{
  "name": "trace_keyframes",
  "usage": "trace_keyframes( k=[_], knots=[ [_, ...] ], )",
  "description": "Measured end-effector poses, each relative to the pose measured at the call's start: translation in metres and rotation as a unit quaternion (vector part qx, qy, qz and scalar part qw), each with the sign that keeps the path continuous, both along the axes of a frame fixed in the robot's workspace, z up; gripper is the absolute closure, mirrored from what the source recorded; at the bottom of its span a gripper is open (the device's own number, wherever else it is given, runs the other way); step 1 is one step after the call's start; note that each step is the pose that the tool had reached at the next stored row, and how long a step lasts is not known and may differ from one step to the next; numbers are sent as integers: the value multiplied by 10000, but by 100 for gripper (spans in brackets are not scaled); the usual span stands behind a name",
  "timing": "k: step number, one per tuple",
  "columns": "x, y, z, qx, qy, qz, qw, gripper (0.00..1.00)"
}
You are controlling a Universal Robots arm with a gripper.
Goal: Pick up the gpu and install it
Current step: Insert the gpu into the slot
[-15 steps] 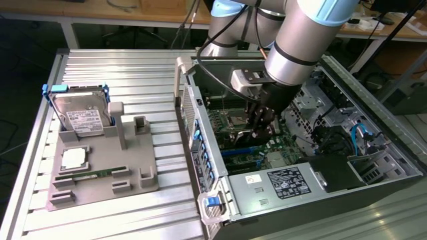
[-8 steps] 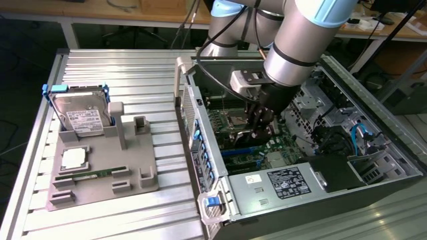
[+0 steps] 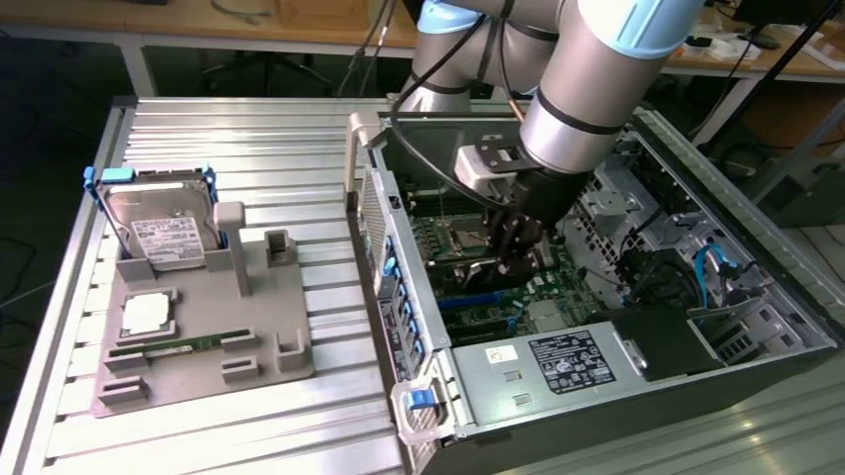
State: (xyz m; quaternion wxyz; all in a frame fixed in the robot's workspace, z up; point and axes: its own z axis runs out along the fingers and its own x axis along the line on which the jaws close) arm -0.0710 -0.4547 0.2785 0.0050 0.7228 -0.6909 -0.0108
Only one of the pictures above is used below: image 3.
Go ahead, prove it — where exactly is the grey wrist camera housing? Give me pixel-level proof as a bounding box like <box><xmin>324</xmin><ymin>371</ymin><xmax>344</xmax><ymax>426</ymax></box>
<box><xmin>453</xmin><ymin>133</ymin><xmax>531</xmax><ymax>204</ymax></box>

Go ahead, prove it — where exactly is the open black PC case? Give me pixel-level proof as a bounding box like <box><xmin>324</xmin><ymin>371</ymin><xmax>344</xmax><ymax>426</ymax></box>
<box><xmin>346</xmin><ymin>109</ymin><xmax>845</xmax><ymax>475</ymax></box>

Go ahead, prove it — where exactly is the large silver disk bay cage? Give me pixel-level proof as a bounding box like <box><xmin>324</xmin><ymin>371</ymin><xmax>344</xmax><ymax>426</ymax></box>
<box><xmin>564</xmin><ymin>157</ymin><xmax>701</xmax><ymax>298</ymax></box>

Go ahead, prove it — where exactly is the grey parts rack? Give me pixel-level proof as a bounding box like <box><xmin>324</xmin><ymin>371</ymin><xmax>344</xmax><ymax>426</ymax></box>
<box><xmin>89</xmin><ymin>200</ymin><xmax>316</xmax><ymax>420</ymax></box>

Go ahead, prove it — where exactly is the black plastic shroud box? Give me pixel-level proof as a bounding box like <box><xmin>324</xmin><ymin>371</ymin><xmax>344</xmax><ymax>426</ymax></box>
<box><xmin>597</xmin><ymin>304</ymin><xmax>728</xmax><ymax>383</ymax></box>

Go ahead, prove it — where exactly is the blue expansion slot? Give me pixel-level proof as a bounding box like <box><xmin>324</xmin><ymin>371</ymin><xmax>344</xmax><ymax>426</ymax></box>
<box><xmin>436</xmin><ymin>291</ymin><xmax>508</xmax><ymax>311</ymax></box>

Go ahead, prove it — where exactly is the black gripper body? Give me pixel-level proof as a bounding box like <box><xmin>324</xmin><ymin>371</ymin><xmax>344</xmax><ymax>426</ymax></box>
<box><xmin>512</xmin><ymin>167</ymin><xmax>593</xmax><ymax>224</ymax></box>

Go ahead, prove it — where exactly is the white and black device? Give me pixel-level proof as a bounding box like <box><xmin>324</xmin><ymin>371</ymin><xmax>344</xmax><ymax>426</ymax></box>
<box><xmin>685</xmin><ymin>33</ymin><xmax>759</xmax><ymax>61</ymax></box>

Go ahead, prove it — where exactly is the beige case corner clamp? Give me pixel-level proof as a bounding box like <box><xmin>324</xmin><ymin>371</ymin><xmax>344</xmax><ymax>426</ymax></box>
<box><xmin>344</xmin><ymin>111</ymin><xmax>392</xmax><ymax>202</ymax></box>

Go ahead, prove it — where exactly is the small silver disk bay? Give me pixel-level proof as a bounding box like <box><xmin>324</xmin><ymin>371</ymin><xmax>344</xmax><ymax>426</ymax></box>
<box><xmin>685</xmin><ymin>296</ymin><xmax>804</xmax><ymax>367</ymax></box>

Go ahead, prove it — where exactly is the grey case corner clamp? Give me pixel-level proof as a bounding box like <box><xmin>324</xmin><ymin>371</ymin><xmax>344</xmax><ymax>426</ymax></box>
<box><xmin>389</xmin><ymin>378</ymin><xmax>458</xmax><ymax>443</ymax></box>

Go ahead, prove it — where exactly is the green RAM stick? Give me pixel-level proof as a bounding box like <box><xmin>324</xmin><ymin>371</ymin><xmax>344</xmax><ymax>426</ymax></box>
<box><xmin>107</xmin><ymin>333</ymin><xmax>231</xmax><ymax>358</ymax></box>

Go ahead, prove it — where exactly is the silver chipset heatsink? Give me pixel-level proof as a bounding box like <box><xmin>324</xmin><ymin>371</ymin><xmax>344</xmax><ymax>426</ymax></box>
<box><xmin>527</xmin><ymin>301</ymin><xmax>564</xmax><ymax>333</ymax></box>

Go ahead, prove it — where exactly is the wooden desk white frame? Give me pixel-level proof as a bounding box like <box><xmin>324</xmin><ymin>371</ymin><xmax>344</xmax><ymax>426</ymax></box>
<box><xmin>0</xmin><ymin>0</ymin><xmax>845</xmax><ymax>144</ymax></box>

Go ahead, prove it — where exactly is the green motherboard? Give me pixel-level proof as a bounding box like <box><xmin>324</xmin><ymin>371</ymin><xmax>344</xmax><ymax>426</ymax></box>
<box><xmin>402</xmin><ymin>187</ymin><xmax>623</xmax><ymax>347</ymax></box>

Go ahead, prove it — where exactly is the hard disk in blue caddy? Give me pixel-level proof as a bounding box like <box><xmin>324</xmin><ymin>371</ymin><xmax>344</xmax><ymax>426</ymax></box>
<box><xmin>83</xmin><ymin>160</ymin><xmax>223</xmax><ymax>272</ymax></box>

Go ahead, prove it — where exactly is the grey power supply unit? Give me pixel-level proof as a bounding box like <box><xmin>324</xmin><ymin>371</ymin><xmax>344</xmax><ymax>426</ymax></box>
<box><xmin>450</xmin><ymin>321</ymin><xmax>647</xmax><ymax>428</ymax></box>

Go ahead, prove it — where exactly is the black office chair base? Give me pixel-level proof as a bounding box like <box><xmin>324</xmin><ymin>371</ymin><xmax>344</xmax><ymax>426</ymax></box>
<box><xmin>201</xmin><ymin>48</ymin><xmax>336</xmax><ymax>98</ymax></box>

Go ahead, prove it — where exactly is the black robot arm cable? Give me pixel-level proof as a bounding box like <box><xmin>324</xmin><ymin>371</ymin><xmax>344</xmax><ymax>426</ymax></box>
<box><xmin>349</xmin><ymin>0</ymin><xmax>521</xmax><ymax>214</ymax></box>

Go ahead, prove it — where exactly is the light blue SATA wire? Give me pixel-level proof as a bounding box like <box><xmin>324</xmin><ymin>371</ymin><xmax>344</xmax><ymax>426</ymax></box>
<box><xmin>691</xmin><ymin>240</ymin><xmax>735</xmax><ymax>312</ymax></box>

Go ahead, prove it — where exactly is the black power wire bundle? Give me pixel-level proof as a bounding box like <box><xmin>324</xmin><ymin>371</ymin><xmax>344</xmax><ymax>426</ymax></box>
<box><xmin>617</xmin><ymin>246</ymin><xmax>701</xmax><ymax>311</ymax></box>

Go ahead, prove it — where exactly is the low-profile graphics card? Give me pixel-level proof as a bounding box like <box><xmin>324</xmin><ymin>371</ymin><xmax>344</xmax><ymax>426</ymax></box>
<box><xmin>458</xmin><ymin>238</ymin><xmax>561</xmax><ymax>294</ymax></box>

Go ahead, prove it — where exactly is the silver CPU chip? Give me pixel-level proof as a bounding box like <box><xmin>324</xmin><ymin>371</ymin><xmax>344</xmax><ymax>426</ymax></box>
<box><xmin>121</xmin><ymin>292</ymin><xmax>179</xmax><ymax>336</ymax></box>

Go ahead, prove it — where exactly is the black tripod pole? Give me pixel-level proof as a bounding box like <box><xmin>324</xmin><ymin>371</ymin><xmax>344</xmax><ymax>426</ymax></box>
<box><xmin>759</xmin><ymin>0</ymin><xmax>834</xmax><ymax>85</ymax></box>

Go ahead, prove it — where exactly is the CPU socket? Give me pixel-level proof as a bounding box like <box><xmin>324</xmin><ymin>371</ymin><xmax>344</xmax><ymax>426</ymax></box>
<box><xmin>445</xmin><ymin>216</ymin><xmax>494</xmax><ymax>254</ymax></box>

